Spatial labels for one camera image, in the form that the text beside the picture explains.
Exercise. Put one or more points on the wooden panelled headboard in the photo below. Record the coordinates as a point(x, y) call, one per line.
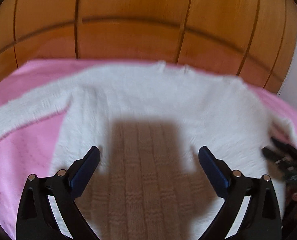
point(252, 39)

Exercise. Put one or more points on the white knitted sweater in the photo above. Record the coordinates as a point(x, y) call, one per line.
point(149, 123)

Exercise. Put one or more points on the pink bedspread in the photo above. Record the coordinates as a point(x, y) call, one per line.
point(30, 148)

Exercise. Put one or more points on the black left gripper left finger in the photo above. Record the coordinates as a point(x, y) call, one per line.
point(35, 218)

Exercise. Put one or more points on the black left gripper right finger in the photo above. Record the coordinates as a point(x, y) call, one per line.
point(262, 218)

